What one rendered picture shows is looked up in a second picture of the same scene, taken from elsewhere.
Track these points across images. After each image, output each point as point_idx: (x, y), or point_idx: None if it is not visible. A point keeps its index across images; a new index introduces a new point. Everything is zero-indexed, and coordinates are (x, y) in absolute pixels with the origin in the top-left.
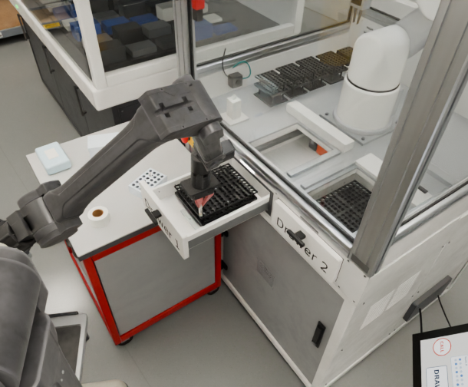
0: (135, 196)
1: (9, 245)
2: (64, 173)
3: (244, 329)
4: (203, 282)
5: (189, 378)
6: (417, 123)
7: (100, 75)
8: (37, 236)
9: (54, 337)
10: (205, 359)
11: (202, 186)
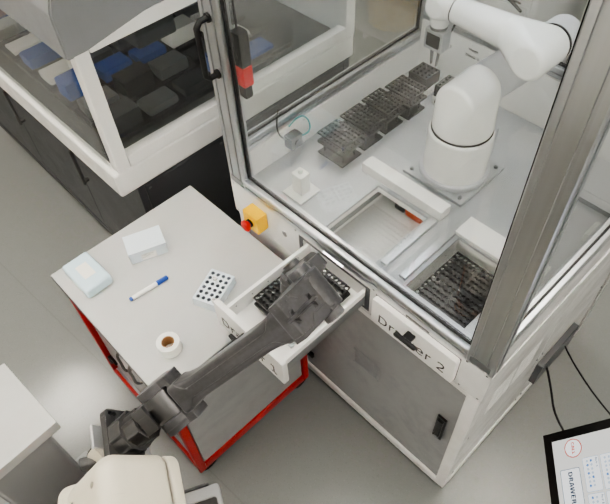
0: (202, 308)
1: (139, 440)
2: (107, 291)
3: (345, 422)
4: (289, 378)
5: (293, 492)
6: (525, 252)
7: (120, 156)
8: (167, 428)
9: None
10: (308, 467)
11: None
